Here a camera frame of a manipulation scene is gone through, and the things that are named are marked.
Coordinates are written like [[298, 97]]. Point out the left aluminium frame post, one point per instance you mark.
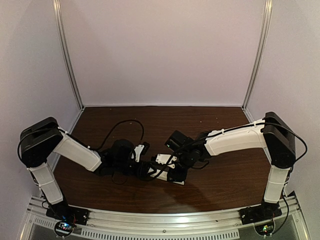
[[65, 52]]

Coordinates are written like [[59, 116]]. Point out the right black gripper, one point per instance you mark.
[[176, 177]]

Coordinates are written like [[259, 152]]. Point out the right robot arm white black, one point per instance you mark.
[[270, 133]]

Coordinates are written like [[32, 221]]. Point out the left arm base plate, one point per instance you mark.
[[69, 214]]

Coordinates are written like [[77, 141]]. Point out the front aluminium rail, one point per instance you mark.
[[114, 225]]

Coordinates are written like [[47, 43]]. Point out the white remote control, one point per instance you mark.
[[182, 183]]

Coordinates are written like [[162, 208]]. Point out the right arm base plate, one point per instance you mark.
[[262, 212]]

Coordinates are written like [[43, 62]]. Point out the right aluminium frame post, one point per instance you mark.
[[264, 32]]

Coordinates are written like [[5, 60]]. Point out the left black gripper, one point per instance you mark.
[[142, 170]]

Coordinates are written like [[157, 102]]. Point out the aluminium frame post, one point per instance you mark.
[[264, 32], [65, 52]]

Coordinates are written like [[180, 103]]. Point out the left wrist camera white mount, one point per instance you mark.
[[140, 150]]

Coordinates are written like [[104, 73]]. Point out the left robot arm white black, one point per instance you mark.
[[40, 140]]

